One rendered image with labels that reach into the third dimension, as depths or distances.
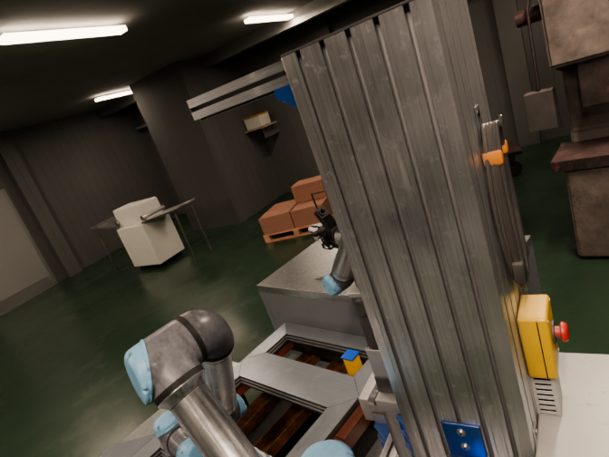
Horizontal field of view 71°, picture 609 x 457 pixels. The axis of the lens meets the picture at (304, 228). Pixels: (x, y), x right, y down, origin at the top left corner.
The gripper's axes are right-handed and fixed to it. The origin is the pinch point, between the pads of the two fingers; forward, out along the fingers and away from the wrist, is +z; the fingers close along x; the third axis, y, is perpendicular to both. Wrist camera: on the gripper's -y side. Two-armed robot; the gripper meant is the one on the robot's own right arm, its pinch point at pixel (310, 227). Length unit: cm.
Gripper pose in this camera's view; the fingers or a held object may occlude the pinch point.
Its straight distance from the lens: 175.3
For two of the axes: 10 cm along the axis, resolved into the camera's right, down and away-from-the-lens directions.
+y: 4.3, 8.3, 3.4
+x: 7.3, -5.5, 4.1
